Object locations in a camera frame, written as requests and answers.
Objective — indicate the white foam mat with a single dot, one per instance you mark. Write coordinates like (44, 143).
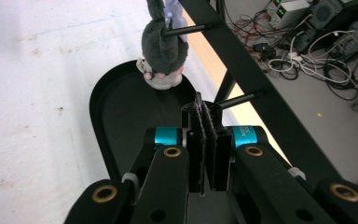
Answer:
(28, 93)

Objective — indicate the white power strip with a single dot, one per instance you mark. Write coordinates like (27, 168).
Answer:
(295, 57)

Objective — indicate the black and pink plush doll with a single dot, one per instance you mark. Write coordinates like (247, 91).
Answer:
(164, 49)

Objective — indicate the white bench power supply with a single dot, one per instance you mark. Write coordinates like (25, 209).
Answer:
(281, 1)
(289, 15)

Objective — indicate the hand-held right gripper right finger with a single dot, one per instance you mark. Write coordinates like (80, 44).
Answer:
(222, 155)

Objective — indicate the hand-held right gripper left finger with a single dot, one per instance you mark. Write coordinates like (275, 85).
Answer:
(195, 155)

